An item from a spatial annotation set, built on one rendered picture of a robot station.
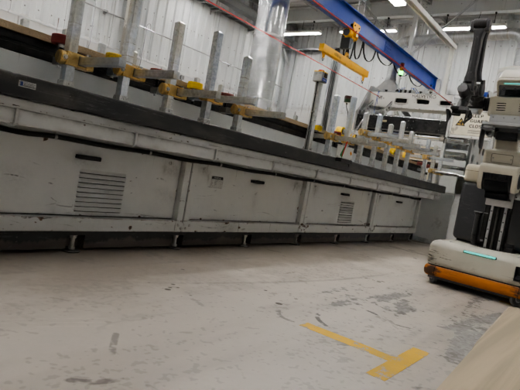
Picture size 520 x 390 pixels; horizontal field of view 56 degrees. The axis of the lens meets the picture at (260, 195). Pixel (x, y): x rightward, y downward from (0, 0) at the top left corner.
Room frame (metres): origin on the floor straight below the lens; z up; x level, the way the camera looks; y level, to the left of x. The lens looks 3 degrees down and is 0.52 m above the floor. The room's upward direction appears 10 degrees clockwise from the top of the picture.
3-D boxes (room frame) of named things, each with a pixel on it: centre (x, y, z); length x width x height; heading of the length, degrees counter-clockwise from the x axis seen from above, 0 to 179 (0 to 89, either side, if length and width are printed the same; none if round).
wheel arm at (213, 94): (2.24, 0.42, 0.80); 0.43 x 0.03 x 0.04; 53
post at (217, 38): (2.44, 0.34, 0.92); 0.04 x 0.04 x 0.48; 53
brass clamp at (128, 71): (2.06, 0.63, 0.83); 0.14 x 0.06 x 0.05; 143
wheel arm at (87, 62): (1.84, 0.72, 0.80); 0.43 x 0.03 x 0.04; 53
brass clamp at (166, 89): (2.26, 0.48, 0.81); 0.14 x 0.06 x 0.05; 143
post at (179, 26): (2.24, 0.49, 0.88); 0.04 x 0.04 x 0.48; 53
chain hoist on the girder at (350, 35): (8.68, -1.07, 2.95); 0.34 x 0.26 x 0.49; 143
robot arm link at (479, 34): (2.94, -1.11, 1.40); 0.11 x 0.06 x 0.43; 53
